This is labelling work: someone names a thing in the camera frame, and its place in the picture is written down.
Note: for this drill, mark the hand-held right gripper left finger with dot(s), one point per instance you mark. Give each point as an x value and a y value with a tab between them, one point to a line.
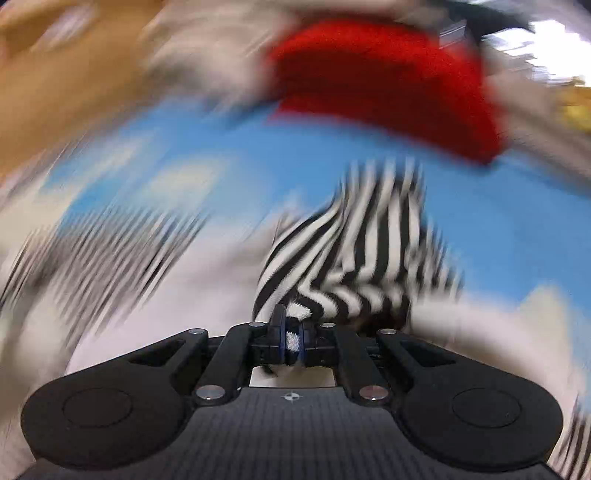
276	336

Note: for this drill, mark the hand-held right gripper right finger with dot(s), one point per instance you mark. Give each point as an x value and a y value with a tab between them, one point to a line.
301	340

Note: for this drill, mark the wooden headboard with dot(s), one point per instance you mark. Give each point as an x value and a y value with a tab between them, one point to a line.
55	74

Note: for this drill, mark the red folded blanket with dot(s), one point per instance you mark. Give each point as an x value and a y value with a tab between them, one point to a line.
392	87

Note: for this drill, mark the white folded blanket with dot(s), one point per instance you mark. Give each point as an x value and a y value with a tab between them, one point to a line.
207	50

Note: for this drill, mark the dark teal cloth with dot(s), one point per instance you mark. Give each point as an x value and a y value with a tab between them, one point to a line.
485	14

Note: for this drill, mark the yellow plush toy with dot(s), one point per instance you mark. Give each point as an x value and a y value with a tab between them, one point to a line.
575	104

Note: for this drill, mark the black white striped shirt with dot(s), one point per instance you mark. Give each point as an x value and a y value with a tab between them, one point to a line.
351	258

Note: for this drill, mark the blue cloud print bed sheet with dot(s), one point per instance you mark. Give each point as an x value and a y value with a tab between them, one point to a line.
231	152

